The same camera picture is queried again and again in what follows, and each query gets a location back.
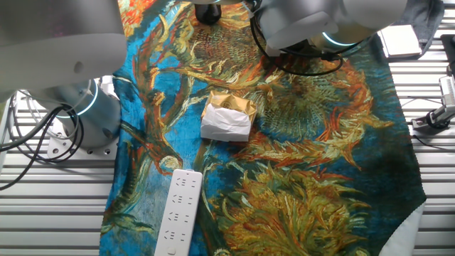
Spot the white plastic drawer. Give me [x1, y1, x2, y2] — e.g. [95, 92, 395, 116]
[264, 44, 282, 58]

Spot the gold tissue pack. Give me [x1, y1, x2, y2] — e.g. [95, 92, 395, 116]
[200, 90, 258, 143]

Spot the sunflower painting tablecloth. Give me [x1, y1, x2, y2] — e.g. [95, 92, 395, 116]
[98, 0, 428, 256]

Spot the white power strip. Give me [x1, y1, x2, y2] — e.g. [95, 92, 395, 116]
[154, 169, 203, 256]

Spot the black mesh pen holder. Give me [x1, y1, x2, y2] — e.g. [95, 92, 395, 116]
[194, 3, 222, 26]

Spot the white flat pad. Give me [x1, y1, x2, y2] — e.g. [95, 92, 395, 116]
[377, 23, 423, 60]

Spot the white fabric sheet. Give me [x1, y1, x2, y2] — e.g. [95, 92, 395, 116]
[378, 203, 427, 256]

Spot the dark grey cloth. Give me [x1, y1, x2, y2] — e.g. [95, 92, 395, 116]
[390, 0, 445, 54]

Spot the black device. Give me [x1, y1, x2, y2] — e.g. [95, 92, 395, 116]
[440, 33, 455, 78]

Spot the black base cable bundle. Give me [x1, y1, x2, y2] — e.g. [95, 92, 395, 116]
[0, 90, 85, 191]

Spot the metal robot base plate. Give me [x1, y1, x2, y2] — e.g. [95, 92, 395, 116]
[47, 119, 120, 161]

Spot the thin black cable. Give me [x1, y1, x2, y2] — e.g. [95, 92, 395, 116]
[412, 134, 455, 150]
[400, 95, 445, 108]

